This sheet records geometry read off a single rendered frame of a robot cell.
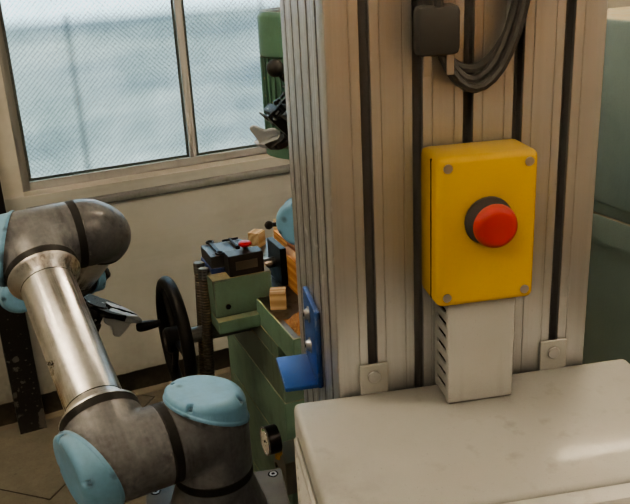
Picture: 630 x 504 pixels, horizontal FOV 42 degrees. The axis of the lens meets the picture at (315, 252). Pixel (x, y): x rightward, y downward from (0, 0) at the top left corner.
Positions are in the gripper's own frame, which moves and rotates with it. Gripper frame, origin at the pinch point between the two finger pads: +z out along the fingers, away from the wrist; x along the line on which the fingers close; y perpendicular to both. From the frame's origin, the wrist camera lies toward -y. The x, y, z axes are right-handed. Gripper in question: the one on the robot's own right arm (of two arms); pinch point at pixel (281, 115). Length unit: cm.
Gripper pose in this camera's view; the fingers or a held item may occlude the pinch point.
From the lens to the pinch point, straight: 169.4
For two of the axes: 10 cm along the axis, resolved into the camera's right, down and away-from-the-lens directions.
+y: -6.6, -5.6, -4.9
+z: -3.8, -3.1, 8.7
